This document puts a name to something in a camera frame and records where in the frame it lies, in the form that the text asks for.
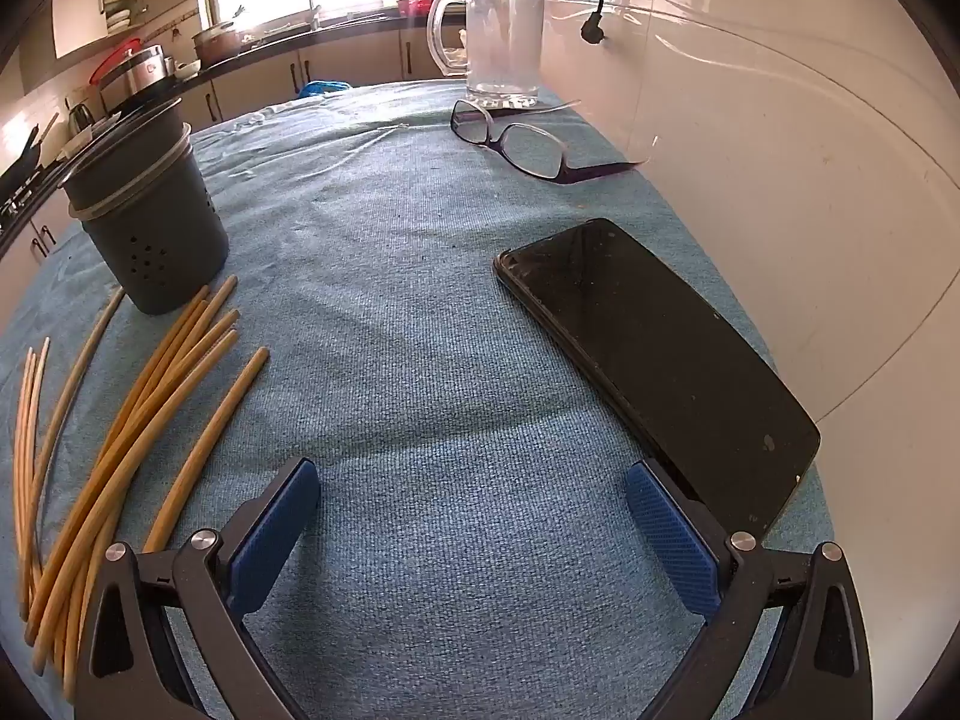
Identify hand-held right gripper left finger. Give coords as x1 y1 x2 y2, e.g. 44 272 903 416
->
73 456 322 720

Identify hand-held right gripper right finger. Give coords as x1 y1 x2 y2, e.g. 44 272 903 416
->
625 457 875 720

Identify bunch of wooden chopsticks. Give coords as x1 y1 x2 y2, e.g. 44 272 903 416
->
13 275 269 702

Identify grey perforated utensil holder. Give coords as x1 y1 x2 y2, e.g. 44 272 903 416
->
61 99 230 316

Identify blue table cloth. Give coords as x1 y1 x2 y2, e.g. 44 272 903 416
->
0 79 837 720

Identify purple framed eyeglasses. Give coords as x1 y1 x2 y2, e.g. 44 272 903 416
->
450 97 647 186

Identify beige base cabinets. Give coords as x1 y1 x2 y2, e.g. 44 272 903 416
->
0 26 470 271

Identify black wok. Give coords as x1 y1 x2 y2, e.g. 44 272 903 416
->
0 124 46 196

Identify black kitchen countertop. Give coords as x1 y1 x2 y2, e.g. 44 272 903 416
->
0 11 436 241

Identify silver rice cooker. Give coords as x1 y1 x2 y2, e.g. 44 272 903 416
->
97 45 175 102

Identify brown cooking pot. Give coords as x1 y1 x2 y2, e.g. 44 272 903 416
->
191 21 242 67

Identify red plastic basin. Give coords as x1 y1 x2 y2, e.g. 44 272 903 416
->
90 37 143 85

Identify clear glass mug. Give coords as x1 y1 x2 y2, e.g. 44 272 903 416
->
426 0 547 110

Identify open wall cabinet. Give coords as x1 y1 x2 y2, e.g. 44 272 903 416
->
52 0 203 61

